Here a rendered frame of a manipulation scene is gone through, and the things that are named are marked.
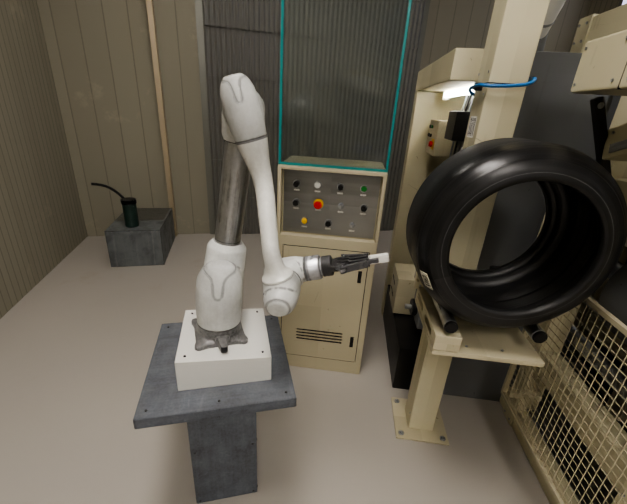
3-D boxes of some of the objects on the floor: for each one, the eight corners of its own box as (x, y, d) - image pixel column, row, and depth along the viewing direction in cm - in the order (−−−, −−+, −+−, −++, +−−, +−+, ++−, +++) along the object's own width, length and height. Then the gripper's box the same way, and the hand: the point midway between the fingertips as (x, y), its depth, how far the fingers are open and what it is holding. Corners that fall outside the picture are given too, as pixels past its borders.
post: (403, 409, 192) (548, -251, 94) (427, 412, 191) (599, -253, 93) (406, 428, 180) (576, -304, 82) (432, 432, 179) (635, -306, 81)
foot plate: (390, 397, 199) (391, 395, 198) (437, 404, 196) (438, 401, 196) (395, 438, 174) (396, 435, 173) (449, 446, 172) (450, 443, 171)
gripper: (317, 264, 114) (389, 254, 110) (321, 250, 126) (386, 240, 122) (322, 284, 117) (392, 275, 112) (325, 268, 129) (388, 259, 124)
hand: (378, 258), depth 118 cm, fingers closed
